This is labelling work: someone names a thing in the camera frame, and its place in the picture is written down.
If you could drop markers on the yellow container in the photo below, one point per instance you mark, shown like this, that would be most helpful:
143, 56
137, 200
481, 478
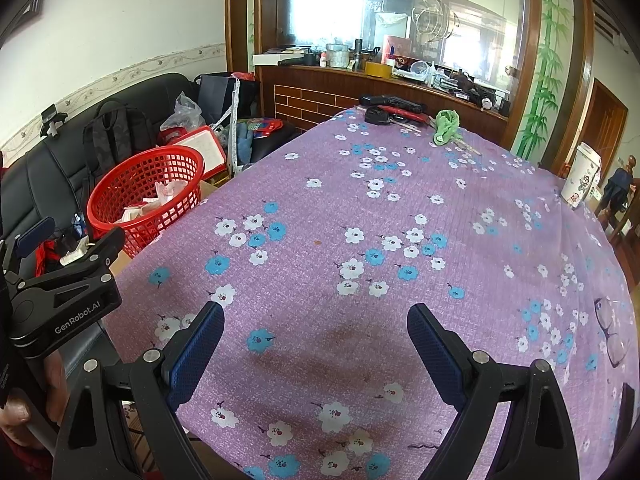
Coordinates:
378, 69

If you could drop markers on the etched glass partition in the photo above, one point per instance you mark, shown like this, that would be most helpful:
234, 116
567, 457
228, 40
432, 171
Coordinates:
325, 5

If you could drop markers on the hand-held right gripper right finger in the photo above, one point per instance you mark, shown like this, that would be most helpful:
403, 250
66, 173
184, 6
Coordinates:
435, 350

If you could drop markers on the white printed paper cup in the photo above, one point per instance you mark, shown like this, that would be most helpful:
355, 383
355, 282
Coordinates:
580, 175

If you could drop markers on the white flat box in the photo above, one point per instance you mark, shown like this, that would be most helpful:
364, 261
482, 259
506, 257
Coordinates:
280, 59

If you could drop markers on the black sofa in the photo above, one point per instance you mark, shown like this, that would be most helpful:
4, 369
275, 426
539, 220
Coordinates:
45, 170

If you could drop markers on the dark jacket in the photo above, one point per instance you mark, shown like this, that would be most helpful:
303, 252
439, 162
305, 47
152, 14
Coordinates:
619, 187

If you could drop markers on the clear plastic bag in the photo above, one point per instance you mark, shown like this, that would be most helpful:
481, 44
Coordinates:
182, 112

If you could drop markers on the wooden stair railing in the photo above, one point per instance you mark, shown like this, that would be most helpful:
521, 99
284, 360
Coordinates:
625, 225

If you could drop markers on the purple floral tablecloth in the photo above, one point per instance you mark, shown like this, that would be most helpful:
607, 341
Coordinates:
400, 210

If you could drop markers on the person's left hand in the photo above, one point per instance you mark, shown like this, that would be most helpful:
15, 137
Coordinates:
55, 390

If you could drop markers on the purple framed glasses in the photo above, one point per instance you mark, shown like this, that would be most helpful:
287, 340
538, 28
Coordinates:
612, 332

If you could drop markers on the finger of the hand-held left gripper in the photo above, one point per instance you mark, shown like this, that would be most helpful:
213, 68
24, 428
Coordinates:
35, 237
95, 270

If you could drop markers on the grey metal pot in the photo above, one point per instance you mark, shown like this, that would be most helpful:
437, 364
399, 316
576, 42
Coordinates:
337, 56

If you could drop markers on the green cloth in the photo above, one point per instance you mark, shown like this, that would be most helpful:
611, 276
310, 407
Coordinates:
446, 127

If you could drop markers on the black and red tool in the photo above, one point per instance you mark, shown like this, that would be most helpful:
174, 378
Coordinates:
395, 105

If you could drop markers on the person's left forearm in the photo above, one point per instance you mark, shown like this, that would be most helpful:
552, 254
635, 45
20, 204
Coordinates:
20, 465

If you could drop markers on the black paper bag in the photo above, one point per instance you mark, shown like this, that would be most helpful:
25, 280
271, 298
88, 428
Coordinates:
215, 97

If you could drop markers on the red blue printed bag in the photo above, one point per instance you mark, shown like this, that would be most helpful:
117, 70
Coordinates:
265, 127

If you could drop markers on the red framed white board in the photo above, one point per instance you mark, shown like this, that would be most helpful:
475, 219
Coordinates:
205, 147

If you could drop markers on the bamboo wall painting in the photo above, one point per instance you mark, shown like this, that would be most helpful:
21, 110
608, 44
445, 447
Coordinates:
545, 60

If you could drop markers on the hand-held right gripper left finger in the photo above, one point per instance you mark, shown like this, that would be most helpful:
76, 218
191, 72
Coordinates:
195, 355

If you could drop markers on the wooden door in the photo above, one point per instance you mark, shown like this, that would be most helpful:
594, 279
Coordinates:
600, 120

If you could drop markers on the wooden sticks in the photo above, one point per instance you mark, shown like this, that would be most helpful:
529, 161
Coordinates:
465, 145

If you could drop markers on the red plastic basket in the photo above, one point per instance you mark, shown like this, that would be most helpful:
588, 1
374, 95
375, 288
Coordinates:
165, 170

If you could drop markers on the black backpack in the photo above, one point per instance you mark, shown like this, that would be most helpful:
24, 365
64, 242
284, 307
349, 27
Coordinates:
117, 130

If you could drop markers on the wooden counter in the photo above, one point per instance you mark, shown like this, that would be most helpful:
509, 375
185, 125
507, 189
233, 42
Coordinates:
325, 95

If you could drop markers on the black pouch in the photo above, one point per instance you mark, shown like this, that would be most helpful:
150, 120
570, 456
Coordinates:
377, 116

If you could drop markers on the clear glass bowl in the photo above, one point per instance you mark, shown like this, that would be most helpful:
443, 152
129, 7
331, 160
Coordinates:
420, 70

